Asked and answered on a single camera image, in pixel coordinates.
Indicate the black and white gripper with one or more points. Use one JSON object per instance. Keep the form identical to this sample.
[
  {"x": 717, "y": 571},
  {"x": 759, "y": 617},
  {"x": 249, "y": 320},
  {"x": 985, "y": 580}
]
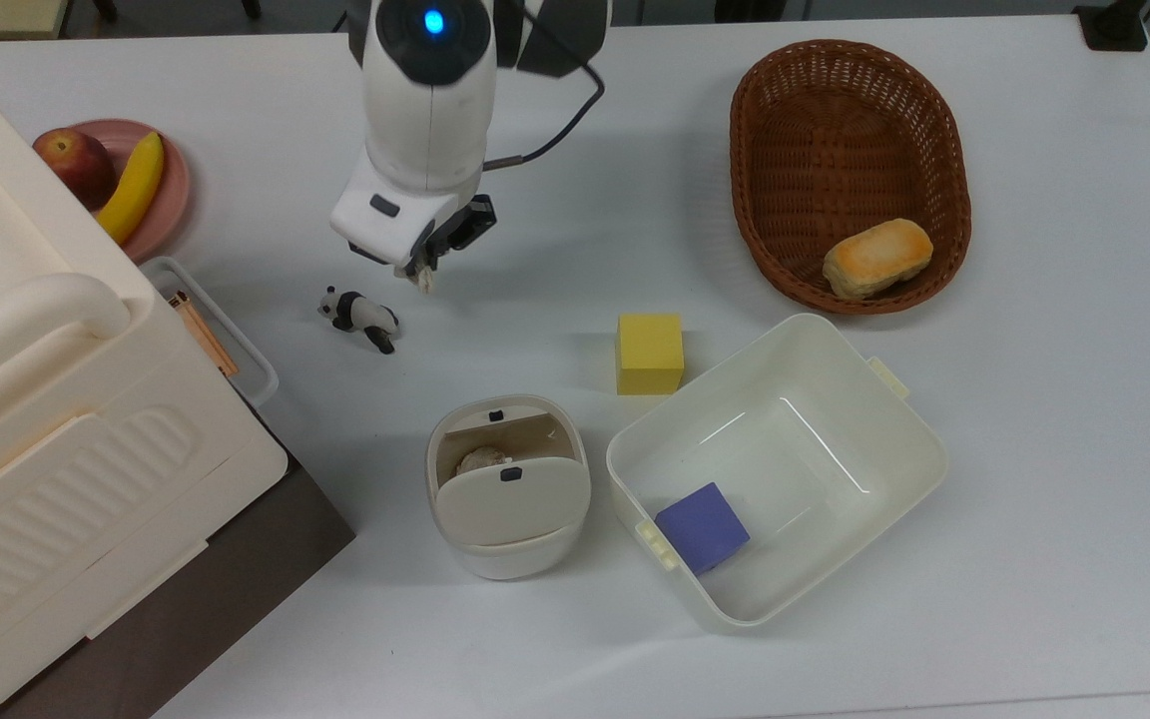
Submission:
[{"x": 390, "y": 205}]

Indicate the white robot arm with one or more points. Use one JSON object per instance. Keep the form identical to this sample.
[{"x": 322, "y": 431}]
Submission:
[{"x": 425, "y": 110}]

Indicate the crumpled paper inside trash can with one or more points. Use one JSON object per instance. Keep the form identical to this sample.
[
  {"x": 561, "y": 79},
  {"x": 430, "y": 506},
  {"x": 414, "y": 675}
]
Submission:
[{"x": 480, "y": 460}]

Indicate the small white trash can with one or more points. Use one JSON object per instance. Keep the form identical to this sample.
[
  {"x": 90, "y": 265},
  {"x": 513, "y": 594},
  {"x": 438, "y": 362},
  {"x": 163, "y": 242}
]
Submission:
[{"x": 510, "y": 509}]

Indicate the small panda toy figure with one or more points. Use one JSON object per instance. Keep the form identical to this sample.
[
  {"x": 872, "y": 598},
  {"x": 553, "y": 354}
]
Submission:
[{"x": 360, "y": 315}]

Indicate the clear plastic tray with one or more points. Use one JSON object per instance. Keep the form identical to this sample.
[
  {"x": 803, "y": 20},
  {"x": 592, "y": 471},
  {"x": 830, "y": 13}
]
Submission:
[{"x": 251, "y": 364}]

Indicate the orange pencil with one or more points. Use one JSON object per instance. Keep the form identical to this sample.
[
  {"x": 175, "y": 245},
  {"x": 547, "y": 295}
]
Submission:
[
  {"x": 211, "y": 335},
  {"x": 194, "y": 328}
]

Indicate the pink plate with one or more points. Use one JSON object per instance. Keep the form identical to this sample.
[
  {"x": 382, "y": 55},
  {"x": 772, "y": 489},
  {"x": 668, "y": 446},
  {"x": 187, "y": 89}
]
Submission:
[{"x": 174, "y": 185}]

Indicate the yellow foam cube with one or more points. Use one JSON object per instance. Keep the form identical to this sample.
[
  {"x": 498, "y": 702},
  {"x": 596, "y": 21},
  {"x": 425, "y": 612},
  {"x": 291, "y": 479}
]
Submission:
[{"x": 650, "y": 355}]

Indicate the yellow banana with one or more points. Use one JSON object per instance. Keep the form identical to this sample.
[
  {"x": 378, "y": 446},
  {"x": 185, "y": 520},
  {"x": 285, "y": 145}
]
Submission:
[{"x": 134, "y": 188}]

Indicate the red apple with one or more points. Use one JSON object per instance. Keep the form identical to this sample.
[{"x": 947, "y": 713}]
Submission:
[{"x": 76, "y": 165}]

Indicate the dark brown board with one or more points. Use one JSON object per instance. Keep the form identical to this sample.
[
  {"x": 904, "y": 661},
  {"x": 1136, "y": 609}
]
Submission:
[{"x": 236, "y": 589}]

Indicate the purple foam cube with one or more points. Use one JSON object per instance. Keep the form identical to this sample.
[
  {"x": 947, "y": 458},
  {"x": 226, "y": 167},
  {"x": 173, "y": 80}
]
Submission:
[{"x": 703, "y": 526}]

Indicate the large cream plastic cabinet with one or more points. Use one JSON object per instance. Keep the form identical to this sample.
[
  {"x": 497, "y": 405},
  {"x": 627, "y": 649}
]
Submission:
[{"x": 66, "y": 449}]

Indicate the brown wicker basket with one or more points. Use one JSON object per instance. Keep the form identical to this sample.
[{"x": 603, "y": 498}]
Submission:
[{"x": 835, "y": 130}]

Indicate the white plastic storage bin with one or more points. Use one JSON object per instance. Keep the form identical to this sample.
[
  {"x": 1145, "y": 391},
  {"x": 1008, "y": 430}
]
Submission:
[{"x": 835, "y": 350}]

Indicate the golden bread loaf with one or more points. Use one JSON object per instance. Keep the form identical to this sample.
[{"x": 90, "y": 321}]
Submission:
[{"x": 876, "y": 258}]

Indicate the black mount base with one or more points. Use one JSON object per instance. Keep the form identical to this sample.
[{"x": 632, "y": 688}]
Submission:
[{"x": 1112, "y": 25}]

